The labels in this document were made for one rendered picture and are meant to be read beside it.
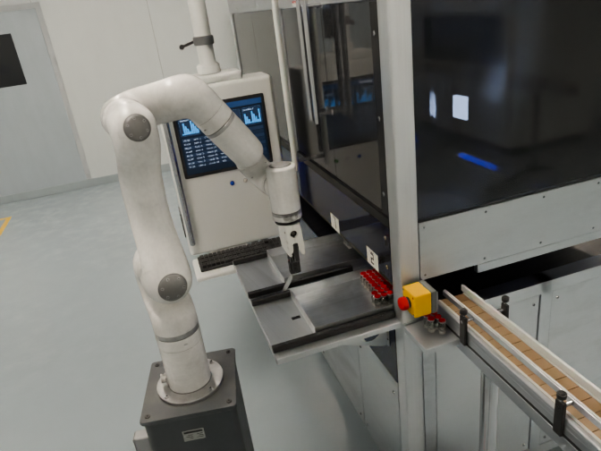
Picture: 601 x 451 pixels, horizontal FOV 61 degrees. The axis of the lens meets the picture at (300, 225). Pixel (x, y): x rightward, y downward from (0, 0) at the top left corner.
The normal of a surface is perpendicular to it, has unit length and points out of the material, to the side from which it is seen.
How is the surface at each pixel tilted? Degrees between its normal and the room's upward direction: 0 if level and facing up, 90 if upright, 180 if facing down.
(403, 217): 90
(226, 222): 90
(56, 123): 90
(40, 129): 90
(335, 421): 0
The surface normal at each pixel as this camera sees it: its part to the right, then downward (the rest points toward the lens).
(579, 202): 0.30, 0.35
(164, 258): 0.33, -0.15
